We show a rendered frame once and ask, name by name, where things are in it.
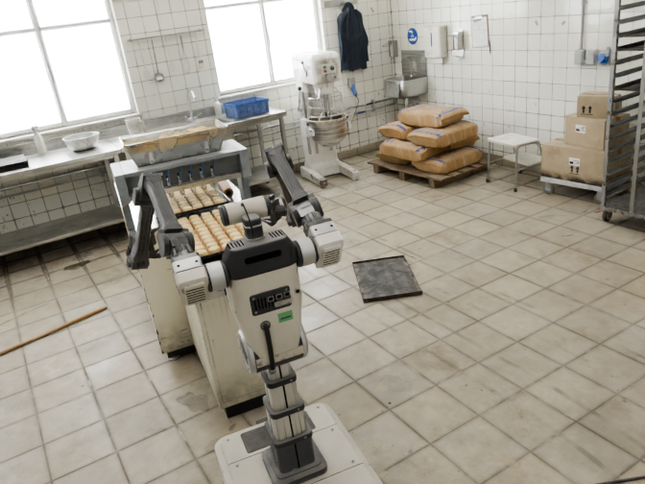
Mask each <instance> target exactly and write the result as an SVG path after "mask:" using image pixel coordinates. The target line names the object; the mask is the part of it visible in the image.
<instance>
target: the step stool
mask: <svg viewBox="0 0 645 484"><path fill-rule="evenodd" d="M488 141H489V154H488V171H487V178H486V182H489V181H490V180H489V176H490V163H491V162H495V161H498V160H502V159H505V160H508V161H512V162H515V169H514V192H517V188H516V185H517V171H519V172H518V173H519V174H521V173H522V170H524V169H528V168H531V167H535V166H539V165H541V156H537V155H533V154H529V153H525V152H520V153H519V152H518V149H519V147H522V146H526V145H530V144H534V143H536V144H538V147H539V150H540V154H541V150H542V149H541V146H540V142H539V141H538V138H534V137H530V136H526V135H521V134H516V133H506V134H502V135H498V136H494V137H490V138H488ZM492 142H493V143H497V144H501V145H505V146H509V147H513V149H514V154H512V155H509V156H505V157H502V158H499V159H496V160H492V161H490V145H491V143H492ZM537 163H538V164H537ZM519 164H523V165H526V166H527V167H524V168H520V166H519ZM533 164H534V165H533ZM517 168H518V169H517Z"/></svg>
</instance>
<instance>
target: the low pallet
mask: <svg viewBox="0 0 645 484"><path fill-rule="evenodd" d="M368 164H372V165H373V173H376V174H379V173H382V172H386V171H389V170H395V171H398V172H399V179H400V180H402V181H406V180H409V179H411V178H414V177H423V178H427V179H428V183H429V187H430V188H437V187H440V186H443V185H446V184H448V183H451V182H455V181H458V180H460V179H463V178H466V177H469V176H472V175H474V174H477V173H480V172H482V171H486V170H488V160H487V159H484V158H481V159H480V161H478V162H475V163H473V164H470V165H468V166H465V167H463V168H460V169H457V170H455V171H452V172H449V173H446V174H437V173H431V172H426V171H422V170H419V169H417V167H416V166H414V165H413V164H412V162H411V163H408V164H395V163H390V162H387V161H384V160H382V159H374V160H371V161H368Z"/></svg>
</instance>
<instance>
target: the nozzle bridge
mask: <svg viewBox="0 0 645 484"><path fill-rule="evenodd" d="M212 159H213V160H214V172H215V177H214V178H212V177H211V172H210V165H213V162H212ZM202 163H203V175H204V180H201V176H200V167H202ZM190 164H191V166H192V176H193V180H194V181H193V182H190V180H189V176H188V170H191V169H190ZM179 167H180V176H181V180H182V184H179V182H178V177H177V175H178V174H177V172H179ZM110 168H111V171H112V175H113V178H114V181H115V185H116V189H117V192H118V195H119V199H120V203H121V206H122V209H123V213H124V217H125V220H126V224H127V227H128V230H135V225H134V221H133V219H132V215H131V208H130V205H129V204H131V202H132V193H133V189H134V188H137V186H138V183H139V180H140V176H141V173H151V174H152V173H155V172H157V173H162V174H163V183H162V184H163V187H164V190H165V192H166V194H167V193H172V192H176V191H180V190H184V189H188V188H193V187H197V186H202V185H206V184H211V183H214V182H222V181H226V180H231V179H235V178H237V180H238V186H239V191H240V197H241V199H242V200H247V199H250V198H251V190H250V184H249V179H248V177H250V176H251V165H250V160H249V154H248V149H247V148H245V147H244V146H242V145H241V144H239V143H238V142H236V141H235V140H233V139H230V140H226V141H223V145H222V149H221V151H217V152H212V153H207V154H203V155H198V156H193V157H185V158H181V159H176V160H171V161H166V162H161V163H158V164H153V165H148V166H143V167H137V166H136V164H135V163H134V161H133V160H132V159H131V160H126V161H121V162H116V163H112V164H111V165H110ZM167 169H169V178H170V182H171V187H168V186H167V182H166V175H168V171H167Z"/></svg>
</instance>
